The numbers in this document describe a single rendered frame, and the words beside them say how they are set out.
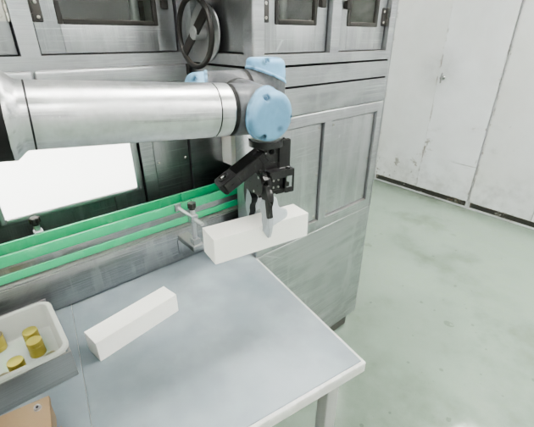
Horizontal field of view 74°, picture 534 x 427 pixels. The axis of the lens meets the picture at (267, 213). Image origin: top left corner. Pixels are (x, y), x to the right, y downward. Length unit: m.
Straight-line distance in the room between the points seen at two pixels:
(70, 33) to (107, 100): 0.84
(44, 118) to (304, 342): 0.80
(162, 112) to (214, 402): 0.65
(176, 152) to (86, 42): 0.45
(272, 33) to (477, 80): 2.72
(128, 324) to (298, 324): 0.46
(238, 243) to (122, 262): 0.56
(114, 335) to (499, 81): 3.34
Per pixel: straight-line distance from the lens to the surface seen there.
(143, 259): 1.26
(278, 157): 0.76
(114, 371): 1.02
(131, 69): 1.30
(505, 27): 3.63
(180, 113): 0.48
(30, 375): 1.00
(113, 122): 0.46
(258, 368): 0.95
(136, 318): 1.04
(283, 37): 1.19
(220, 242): 0.74
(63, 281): 1.21
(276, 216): 0.77
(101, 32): 1.31
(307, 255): 1.53
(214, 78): 0.64
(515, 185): 3.69
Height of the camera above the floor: 1.48
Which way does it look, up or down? 26 degrees down
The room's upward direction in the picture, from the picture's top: straight up
